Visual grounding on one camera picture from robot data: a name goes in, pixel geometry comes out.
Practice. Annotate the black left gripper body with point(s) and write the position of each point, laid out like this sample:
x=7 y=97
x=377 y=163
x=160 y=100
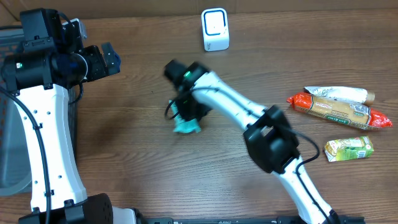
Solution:
x=104 y=59

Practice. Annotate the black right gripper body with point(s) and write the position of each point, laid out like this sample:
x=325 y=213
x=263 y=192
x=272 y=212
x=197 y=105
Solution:
x=193 y=109

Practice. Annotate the teal wet wipes packet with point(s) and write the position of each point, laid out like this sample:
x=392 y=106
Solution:
x=185 y=127

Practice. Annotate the orange spaghetti pasta packet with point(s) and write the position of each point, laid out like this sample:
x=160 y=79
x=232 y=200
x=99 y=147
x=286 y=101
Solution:
x=343 y=112

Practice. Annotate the white tube with gold cap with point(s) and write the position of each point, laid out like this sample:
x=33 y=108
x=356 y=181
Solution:
x=343 y=93

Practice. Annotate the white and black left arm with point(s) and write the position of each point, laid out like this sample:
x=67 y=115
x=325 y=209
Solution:
x=38 y=80

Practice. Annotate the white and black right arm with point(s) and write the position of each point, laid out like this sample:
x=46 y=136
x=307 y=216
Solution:
x=270 y=140

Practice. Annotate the white barcode scanner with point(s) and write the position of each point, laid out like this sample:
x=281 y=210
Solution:
x=215 y=29

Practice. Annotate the grey plastic shopping basket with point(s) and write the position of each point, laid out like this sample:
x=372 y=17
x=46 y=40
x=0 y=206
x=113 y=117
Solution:
x=15 y=168

